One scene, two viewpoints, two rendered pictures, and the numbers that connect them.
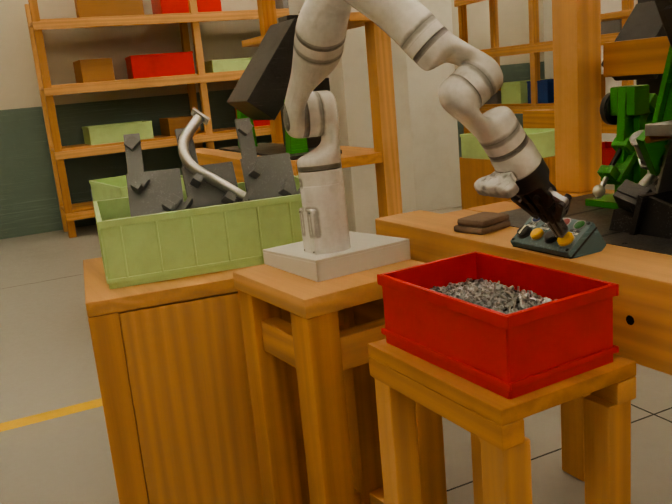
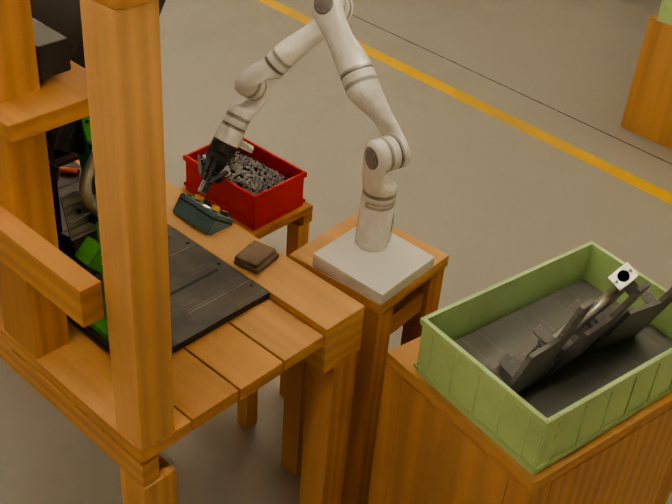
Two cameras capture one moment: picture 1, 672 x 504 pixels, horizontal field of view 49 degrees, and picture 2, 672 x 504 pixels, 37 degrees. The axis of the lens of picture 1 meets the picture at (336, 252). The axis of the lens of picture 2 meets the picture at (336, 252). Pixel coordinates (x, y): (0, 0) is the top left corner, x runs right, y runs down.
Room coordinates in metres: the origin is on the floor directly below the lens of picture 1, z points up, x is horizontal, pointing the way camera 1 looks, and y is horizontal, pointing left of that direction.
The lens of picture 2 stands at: (3.60, -0.90, 2.46)
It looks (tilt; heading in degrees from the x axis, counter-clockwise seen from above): 36 degrees down; 158
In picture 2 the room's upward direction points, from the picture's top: 5 degrees clockwise
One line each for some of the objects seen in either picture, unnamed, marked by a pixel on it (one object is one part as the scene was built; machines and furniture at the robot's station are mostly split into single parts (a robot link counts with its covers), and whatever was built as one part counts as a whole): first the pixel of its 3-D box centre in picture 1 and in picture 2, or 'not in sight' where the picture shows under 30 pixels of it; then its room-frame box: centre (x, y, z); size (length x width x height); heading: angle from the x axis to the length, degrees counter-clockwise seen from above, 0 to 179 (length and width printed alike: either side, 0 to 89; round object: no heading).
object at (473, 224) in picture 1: (481, 222); (256, 256); (1.57, -0.32, 0.91); 0.10 x 0.08 x 0.03; 128
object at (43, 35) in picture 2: not in sight; (33, 46); (1.67, -0.82, 1.59); 0.15 x 0.07 x 0.07; 28
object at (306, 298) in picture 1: (331, 277); (369, 260); (1.55, 0.01, 0.83); 0.32 x 0.32 x 0.04; 31
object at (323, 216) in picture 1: (324, 209); (375, 217); (1.55, 0.02, 0.98); 0.09 x 0.09 x 0.17; 26
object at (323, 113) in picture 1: (316, 133); (382, 167); (1.56, 0.02, 1.14); 0.09 x 0.09 x 0.17; 15
